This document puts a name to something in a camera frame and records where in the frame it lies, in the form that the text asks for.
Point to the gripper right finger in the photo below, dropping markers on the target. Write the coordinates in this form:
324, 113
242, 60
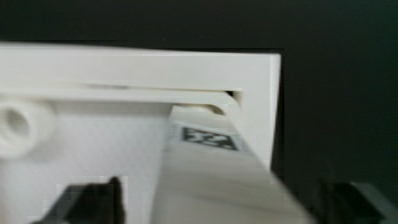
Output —
350, 203

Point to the white desk top tray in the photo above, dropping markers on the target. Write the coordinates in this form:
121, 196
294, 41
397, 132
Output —
86, 102

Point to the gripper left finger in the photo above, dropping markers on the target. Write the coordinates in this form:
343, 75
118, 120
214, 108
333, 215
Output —
89, 205

